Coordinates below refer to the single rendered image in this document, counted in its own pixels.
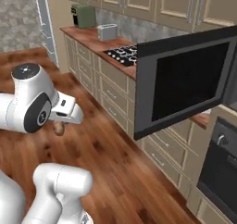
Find black microwave oven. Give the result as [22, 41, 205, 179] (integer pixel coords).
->
[219, 37, 237, 113]

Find black microwave door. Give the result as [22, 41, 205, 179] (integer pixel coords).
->
[133, 25, 237, 142]

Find black hob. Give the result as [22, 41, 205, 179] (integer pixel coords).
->
[103, 44, 139, 68]

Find silver toaster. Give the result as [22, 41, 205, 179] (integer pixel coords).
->
[96, 23, 119, 43]

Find grey fridge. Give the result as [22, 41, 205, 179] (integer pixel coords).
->
[32, 0, 60, 68]

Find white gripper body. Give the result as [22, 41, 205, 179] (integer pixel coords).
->
[49, 103, 84, 126]

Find green coffee machine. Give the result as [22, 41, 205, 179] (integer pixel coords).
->
[70, 3, 97, 30]

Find beige drawer front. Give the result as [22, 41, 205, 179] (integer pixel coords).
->
[147, 129, 189, 170]
[98, 56, 130, 94]
[100, 93, 130, 131]
[98, 76, 130, 115]
[143, 139, 183, 188]
[168, 119, 194, 146]

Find silver oven knob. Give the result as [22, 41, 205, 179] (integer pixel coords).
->
[216, 133, 229, 146]

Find beige base cupboards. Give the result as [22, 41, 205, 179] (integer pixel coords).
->
[63, 33, 100, 100]

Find silver drawer handle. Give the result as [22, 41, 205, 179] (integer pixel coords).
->
[107, 107, 119, 118]
[156, 137, 170, 149]
[106, 90, 119, 100]
[150, 153, 166, 168]

